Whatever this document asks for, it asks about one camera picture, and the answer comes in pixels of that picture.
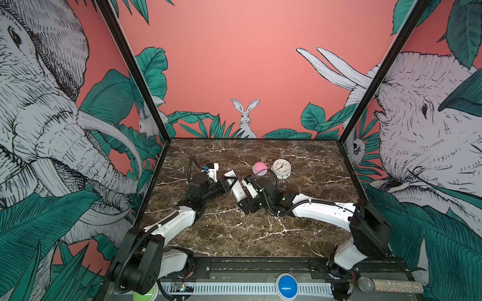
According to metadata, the white round alarm clock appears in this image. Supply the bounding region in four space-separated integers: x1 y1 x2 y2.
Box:
271 159 292 180

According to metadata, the small green circuit board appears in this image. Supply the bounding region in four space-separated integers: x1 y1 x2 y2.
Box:
171 282 195 293

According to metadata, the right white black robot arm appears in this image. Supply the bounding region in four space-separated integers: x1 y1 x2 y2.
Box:
231 177 391 275

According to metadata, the glittery silver microphone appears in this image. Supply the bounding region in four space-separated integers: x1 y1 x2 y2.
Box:
357 277 424 294

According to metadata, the black front mounting rail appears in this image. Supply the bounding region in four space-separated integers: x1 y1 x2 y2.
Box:
161 256 411 281

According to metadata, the pink push button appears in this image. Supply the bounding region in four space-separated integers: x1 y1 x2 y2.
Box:
252 162 269 176

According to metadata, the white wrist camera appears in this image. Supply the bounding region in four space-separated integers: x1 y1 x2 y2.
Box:
203 163 219 183
242 178 259 199

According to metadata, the blue push button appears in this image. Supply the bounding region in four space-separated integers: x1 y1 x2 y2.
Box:
275 273 298 301

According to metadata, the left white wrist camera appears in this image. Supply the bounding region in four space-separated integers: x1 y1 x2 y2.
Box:
203 163 219 183

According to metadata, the white slotted cable duct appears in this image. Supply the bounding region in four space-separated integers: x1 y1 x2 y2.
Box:
161 282 333 297

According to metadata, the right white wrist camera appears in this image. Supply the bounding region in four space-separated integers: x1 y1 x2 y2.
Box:
242 178 259 199

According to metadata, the white remote control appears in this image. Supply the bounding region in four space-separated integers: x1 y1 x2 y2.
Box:
224 170 247 202

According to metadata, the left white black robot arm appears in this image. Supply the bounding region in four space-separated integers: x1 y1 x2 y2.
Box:
106 171 238 295

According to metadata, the green push button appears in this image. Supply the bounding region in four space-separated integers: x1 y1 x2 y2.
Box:
133 285 159 301

